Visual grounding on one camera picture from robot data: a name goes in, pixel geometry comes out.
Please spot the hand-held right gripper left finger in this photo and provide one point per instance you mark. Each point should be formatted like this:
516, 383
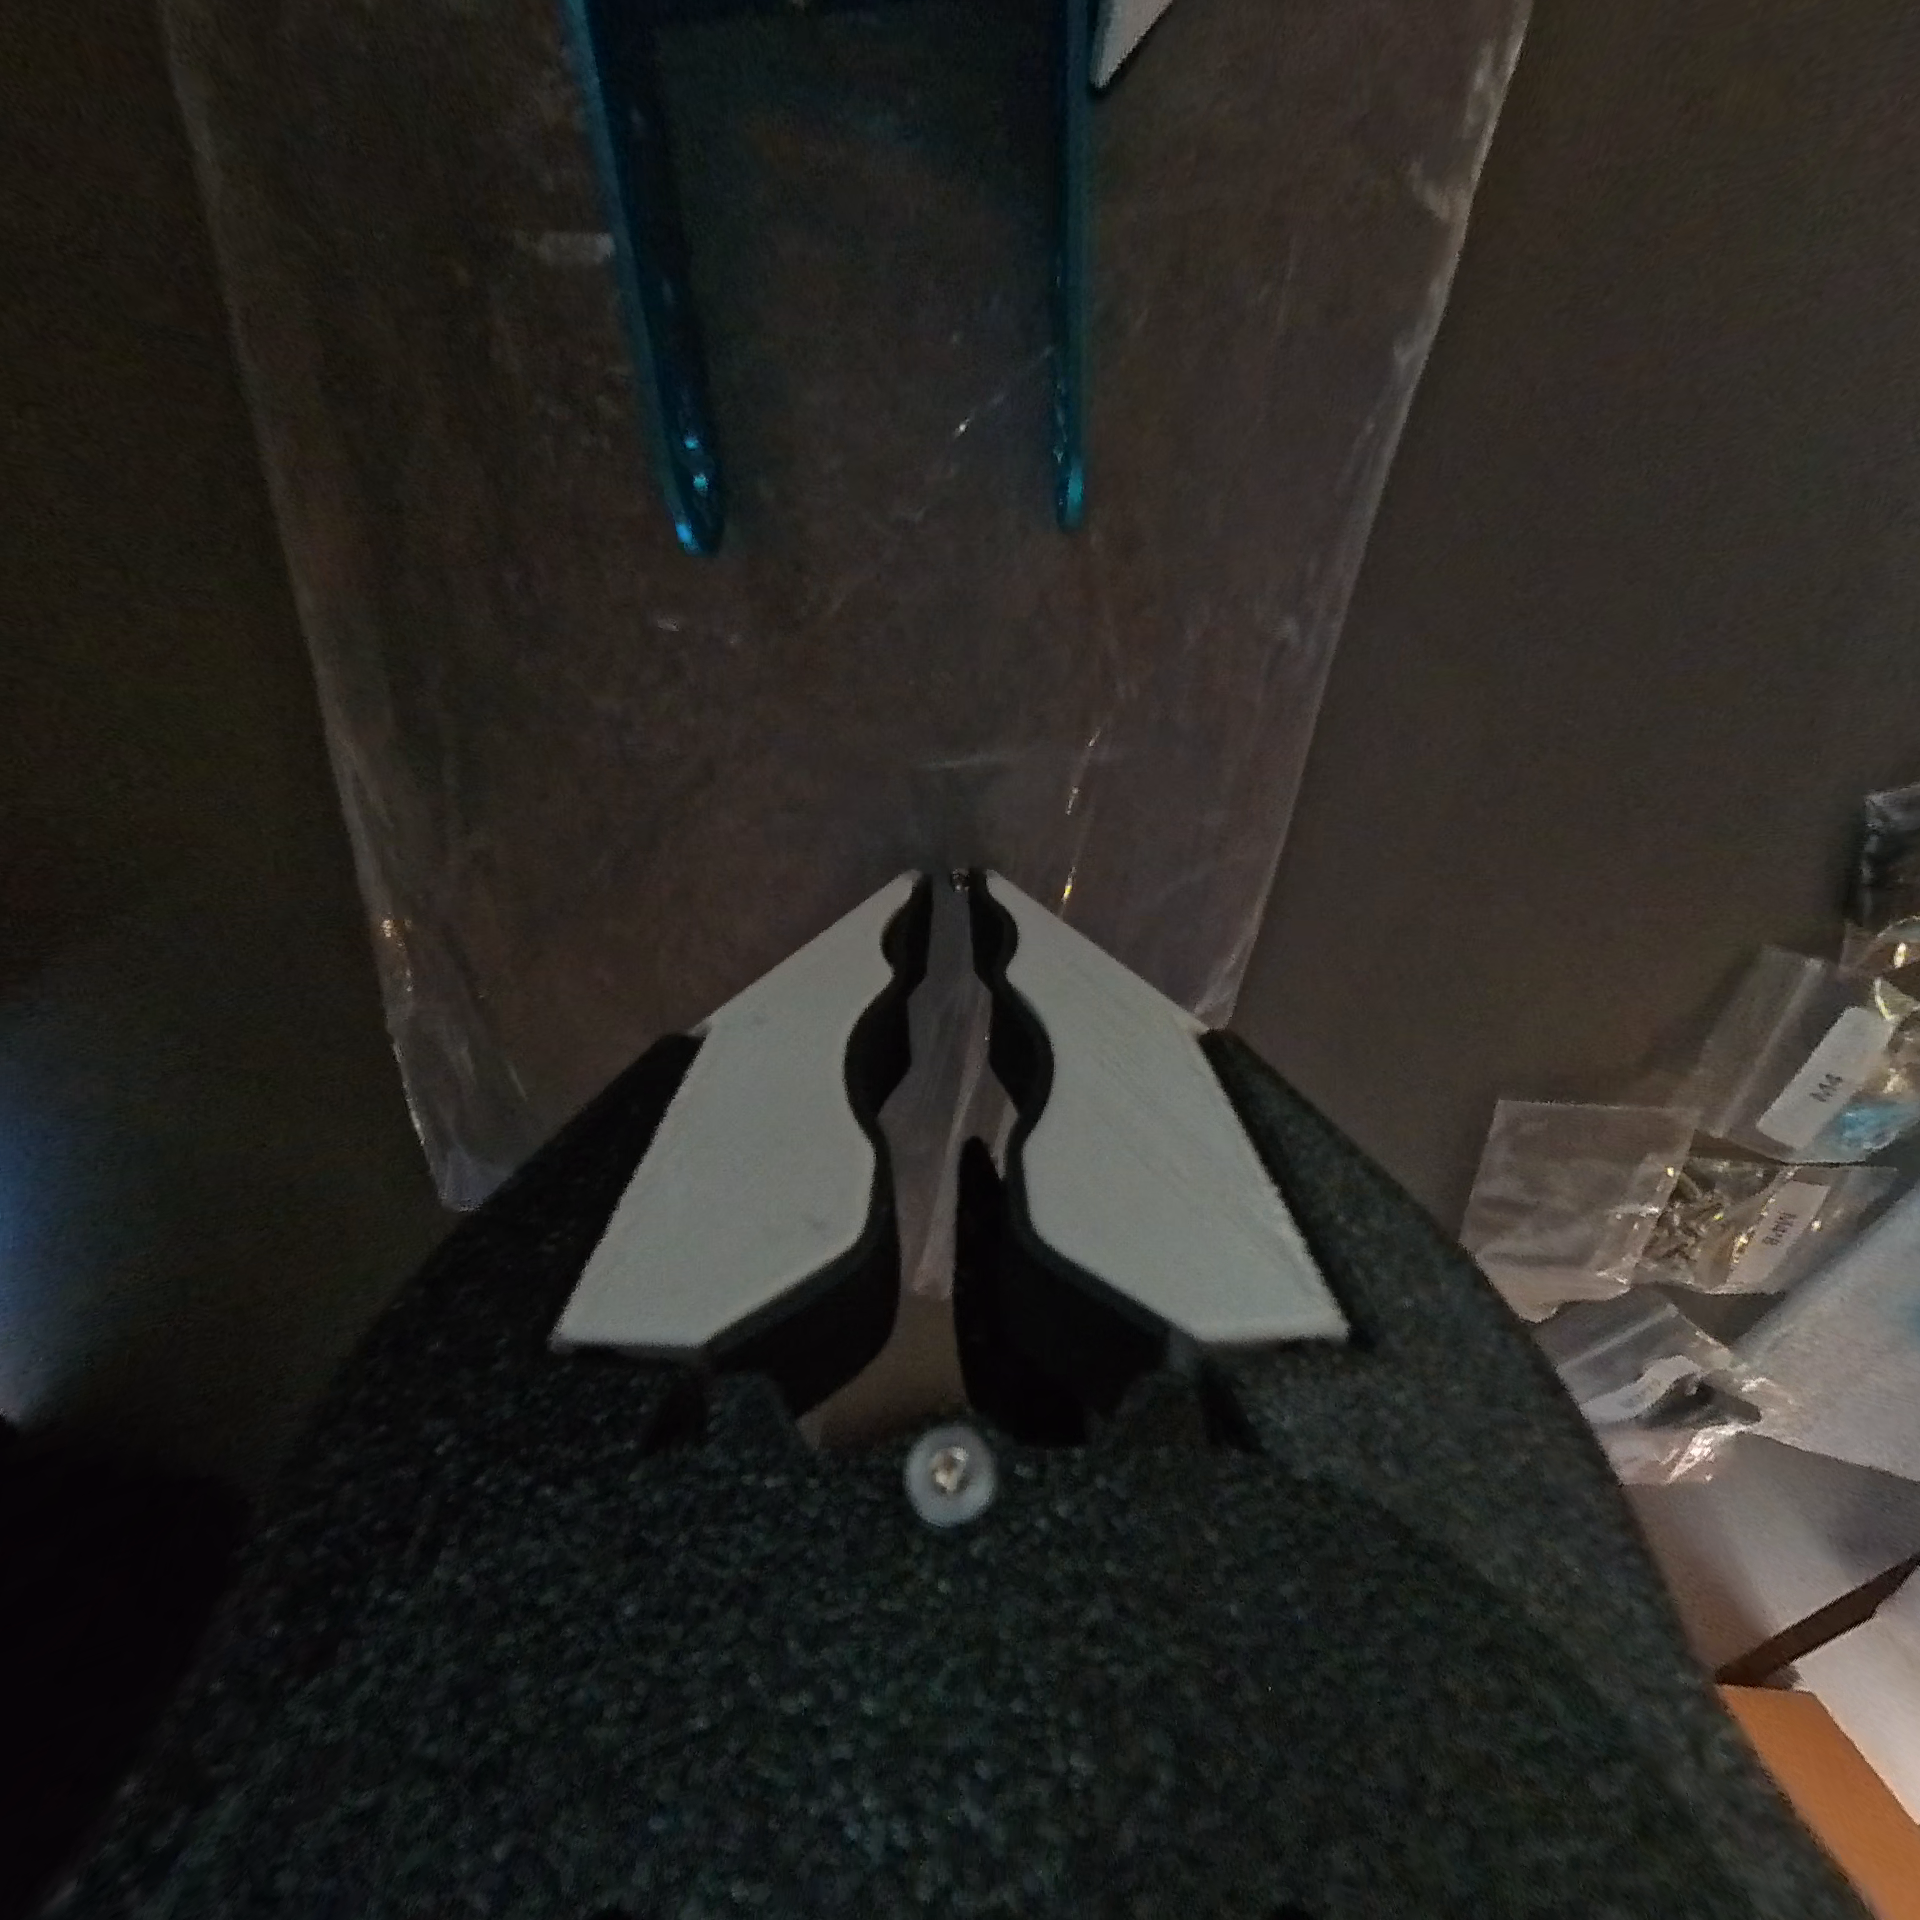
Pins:
721, 1184

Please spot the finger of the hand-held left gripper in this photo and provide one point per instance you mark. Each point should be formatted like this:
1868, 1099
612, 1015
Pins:
1125, 36

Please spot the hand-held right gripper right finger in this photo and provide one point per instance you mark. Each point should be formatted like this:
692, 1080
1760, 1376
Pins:
1170, 1184

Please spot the blue metal bracket assembly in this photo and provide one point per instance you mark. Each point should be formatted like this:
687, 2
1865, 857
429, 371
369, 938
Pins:
675, 375

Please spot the large clear plastic bag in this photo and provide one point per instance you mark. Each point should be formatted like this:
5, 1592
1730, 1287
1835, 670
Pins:
839, 628

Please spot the pile of small screw bags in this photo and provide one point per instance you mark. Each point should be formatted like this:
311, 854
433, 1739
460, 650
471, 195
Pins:
1693, 1200

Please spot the orange cardboard box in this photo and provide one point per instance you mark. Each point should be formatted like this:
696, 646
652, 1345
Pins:
1845, 1799

